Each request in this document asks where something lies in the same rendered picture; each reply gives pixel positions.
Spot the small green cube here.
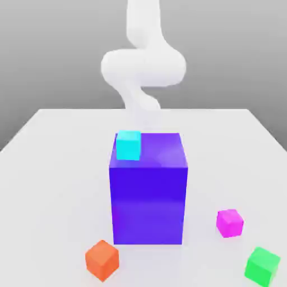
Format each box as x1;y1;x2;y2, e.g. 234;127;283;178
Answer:
244;246;281;287

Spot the small magenta cube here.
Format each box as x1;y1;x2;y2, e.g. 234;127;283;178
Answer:
216;209;244;239

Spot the small orange cube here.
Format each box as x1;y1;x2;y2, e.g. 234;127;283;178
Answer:
85;239;120;283

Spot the small cyan cube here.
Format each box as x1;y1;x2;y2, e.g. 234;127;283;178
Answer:
115;129;142;161

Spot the large purple box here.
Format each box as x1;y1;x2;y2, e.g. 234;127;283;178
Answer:
109;132;188;246

